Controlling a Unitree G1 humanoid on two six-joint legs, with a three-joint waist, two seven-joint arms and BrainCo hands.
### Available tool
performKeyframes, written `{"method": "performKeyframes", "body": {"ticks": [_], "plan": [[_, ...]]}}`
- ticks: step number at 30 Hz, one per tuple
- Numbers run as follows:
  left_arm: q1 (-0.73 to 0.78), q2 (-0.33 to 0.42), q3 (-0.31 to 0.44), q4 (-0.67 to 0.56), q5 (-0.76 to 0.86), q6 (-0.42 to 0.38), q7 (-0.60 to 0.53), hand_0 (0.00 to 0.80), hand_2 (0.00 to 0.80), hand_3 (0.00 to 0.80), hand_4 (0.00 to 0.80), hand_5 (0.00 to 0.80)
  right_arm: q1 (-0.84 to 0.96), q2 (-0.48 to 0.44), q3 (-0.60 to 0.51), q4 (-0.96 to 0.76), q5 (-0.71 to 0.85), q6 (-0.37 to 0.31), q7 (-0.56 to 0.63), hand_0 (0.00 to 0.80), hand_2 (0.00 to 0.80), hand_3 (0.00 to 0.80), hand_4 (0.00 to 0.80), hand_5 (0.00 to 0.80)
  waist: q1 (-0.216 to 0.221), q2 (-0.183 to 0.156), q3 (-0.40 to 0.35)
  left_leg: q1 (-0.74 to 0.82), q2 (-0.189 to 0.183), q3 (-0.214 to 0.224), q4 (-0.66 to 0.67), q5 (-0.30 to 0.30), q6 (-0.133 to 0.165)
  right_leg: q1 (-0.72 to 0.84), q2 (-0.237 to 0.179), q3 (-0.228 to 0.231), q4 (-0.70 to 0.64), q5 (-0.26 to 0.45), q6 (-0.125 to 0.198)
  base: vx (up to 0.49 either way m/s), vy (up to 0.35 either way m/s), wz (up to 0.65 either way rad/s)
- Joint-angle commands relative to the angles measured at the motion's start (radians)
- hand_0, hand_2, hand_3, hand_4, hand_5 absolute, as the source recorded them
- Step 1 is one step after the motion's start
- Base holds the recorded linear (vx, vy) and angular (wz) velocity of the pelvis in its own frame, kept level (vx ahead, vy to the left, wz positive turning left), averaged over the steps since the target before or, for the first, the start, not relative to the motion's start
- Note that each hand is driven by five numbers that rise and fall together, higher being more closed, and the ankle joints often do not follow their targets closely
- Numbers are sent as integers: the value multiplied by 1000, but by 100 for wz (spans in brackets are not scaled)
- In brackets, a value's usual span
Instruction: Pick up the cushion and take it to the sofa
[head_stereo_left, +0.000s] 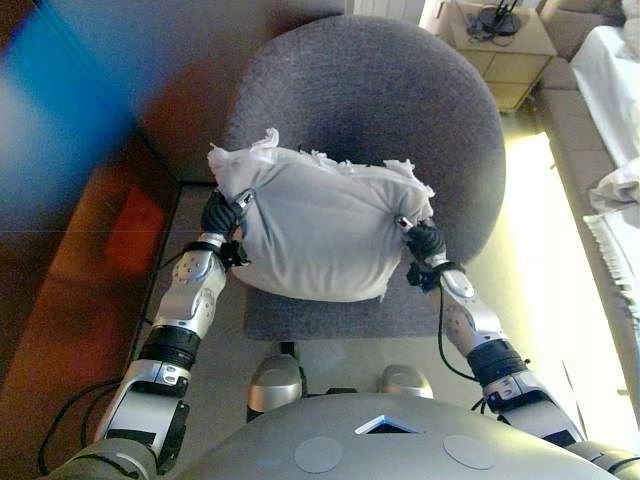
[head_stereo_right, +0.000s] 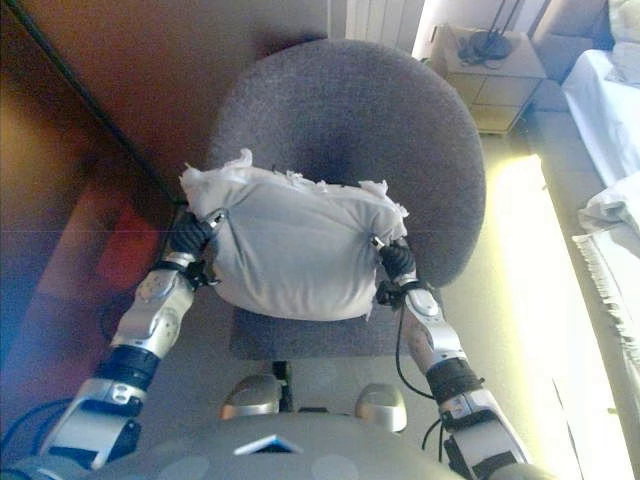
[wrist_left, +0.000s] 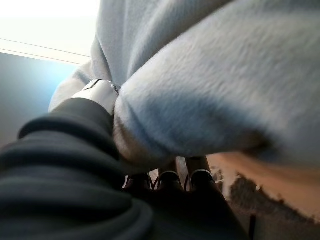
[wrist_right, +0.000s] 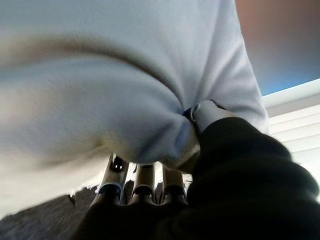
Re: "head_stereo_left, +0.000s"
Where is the silver robot right leg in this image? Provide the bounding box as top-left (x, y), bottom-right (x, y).
top-left (376, 364), bottom-right (436, 402)

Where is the white fringed throw blanket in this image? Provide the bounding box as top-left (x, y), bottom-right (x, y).
top-left (581, 209), bottom-right (640, 397)

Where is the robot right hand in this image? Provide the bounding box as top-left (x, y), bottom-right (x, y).
top-left (394, 213), bottom-right (448, 262)

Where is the black cable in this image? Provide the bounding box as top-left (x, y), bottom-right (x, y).
top-left (37, 377), bottom-right (132, 476)
top-left (436, 271), bottom-right (484, 385)

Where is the grey fabric armchair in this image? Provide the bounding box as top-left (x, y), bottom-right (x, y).
top-left (224, 14), bottom-right (508, 342)

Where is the grey robot torso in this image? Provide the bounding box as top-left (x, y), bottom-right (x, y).
top-left (49, 392), bottom-right (640, 480)

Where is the beige upholstered bed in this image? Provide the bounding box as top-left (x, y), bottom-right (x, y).
top-left (531, 0), bottom-right (640, 402)

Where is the light wooden nightstand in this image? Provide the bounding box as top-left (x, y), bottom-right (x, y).
top-left (433, 0), bottom-right (559, 114)

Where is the white fringed cushion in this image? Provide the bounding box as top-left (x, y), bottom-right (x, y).
top-left (206, 127), bottom-right (437, 304)

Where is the brown glossy wooden cabinet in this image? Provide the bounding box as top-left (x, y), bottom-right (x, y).
top-left (0, 0), bottom-right (184, 474)

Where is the black object at right edge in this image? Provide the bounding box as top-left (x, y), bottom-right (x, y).
top-left (246, 341), bottom-right (304, 424)

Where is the white duvet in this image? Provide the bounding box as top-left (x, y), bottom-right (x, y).
top-left (569, 24), bottom-right (640, 217)

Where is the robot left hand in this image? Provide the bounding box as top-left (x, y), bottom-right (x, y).
top-left (200, 187), bottom-right (257, 237)

